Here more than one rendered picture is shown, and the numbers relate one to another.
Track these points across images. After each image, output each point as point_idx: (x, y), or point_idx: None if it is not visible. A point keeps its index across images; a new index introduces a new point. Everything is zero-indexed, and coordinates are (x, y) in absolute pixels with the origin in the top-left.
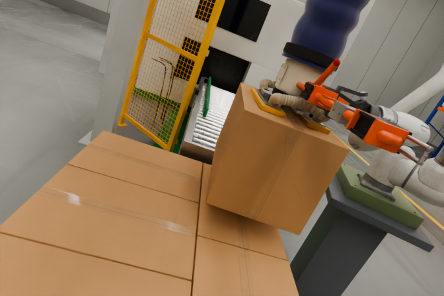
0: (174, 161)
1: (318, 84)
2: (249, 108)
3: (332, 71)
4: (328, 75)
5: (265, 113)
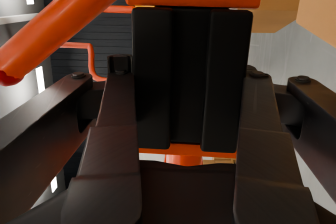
0: None
1: None
2: None
3: (43, 58)
4: (68, 36)
5: None
